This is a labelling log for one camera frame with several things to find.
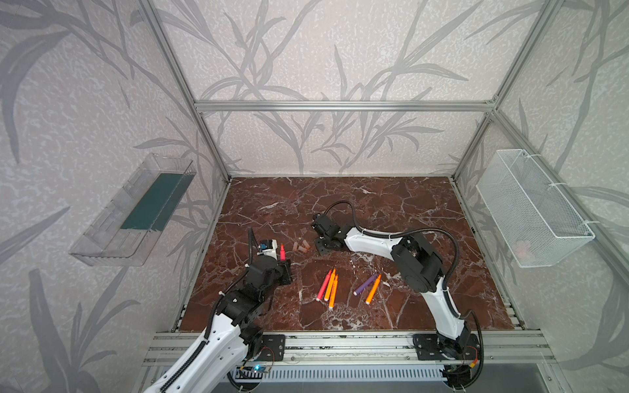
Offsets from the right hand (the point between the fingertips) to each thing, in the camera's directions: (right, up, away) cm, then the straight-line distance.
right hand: (322, 235), depth 98 cm
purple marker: (+16, -16, -12) cm, 26 cm away
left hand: (-9, -4, -18) cm, 20 cm away
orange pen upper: (+3, -16, -12) cm, 20 cm away
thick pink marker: (-12, -3, -20) cm, 23 cm away
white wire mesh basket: (+58, +9, -35) cm, 68 cm away
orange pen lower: (+5, -18, -14) cm, 23 cm away
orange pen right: (+19, -17, -14) cm, 29 cm away
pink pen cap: (-6, -3, -2) cm, 7 cm away
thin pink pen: (+1, -16, -12) cm, 20 cm away
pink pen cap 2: (-11, -4, -2) cm, 12 cm away
